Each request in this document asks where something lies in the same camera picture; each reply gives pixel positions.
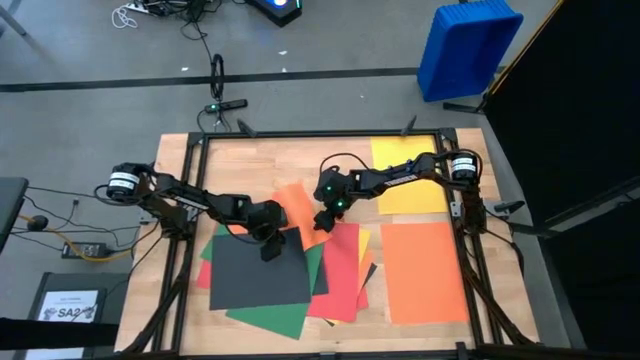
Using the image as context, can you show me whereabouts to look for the black USB hub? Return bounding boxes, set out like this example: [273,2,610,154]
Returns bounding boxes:
[203,98,249,115]

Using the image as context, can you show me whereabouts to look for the black furniture corner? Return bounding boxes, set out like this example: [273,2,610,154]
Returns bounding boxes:
[0,175,30,254]

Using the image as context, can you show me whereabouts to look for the white SA2 label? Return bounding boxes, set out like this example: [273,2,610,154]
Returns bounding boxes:
[35,289,100,324]

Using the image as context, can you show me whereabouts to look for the blue plastic bin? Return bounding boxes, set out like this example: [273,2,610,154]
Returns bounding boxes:
[416,0,525,104]

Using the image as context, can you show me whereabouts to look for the green paper sheet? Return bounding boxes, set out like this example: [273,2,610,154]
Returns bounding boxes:
[199,223,234,263]
[224,242,326,342]

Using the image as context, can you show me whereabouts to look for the white cable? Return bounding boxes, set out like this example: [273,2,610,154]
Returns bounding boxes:
[110,3,140,30]

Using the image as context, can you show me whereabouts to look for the tangled black cables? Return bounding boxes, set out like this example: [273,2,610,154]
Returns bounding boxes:
[142,0,236,66]

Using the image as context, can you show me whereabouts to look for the grey metal leg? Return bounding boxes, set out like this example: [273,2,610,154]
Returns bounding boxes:
[0,0,54,59]

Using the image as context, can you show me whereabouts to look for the black floor cable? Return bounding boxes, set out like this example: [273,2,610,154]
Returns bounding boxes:
[19,184,169,301]

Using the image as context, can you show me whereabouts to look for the black partition panel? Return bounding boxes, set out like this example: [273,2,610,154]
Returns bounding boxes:
[481,0,640,360]

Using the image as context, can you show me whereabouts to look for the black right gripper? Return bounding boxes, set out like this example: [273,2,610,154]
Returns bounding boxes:
[313,197,351,233]

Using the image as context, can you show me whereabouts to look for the black clamp lever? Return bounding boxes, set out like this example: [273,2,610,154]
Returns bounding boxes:
[492,199,526,215]

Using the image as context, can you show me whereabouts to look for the black aluminium table frame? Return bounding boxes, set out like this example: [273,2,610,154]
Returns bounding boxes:
[113,128,544,360]

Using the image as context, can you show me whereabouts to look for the black case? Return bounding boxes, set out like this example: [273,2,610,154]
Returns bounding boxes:
[23,271,130,360]

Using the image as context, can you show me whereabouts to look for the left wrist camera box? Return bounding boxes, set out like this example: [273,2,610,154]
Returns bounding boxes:
[258,234,287,263]

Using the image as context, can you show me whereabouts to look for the black computer with lights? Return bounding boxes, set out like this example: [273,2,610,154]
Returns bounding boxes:
[246,0,304,28]

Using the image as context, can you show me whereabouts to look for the coiled black cable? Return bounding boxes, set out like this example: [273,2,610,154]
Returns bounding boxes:
[209,52,226,103]

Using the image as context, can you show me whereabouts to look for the yellow floor cable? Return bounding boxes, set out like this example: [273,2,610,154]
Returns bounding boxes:
[17,213,137,265]

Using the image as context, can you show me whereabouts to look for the black paper sheet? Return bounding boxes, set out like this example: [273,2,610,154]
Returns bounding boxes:
[310,256,380,297]
[208,226,313,312]

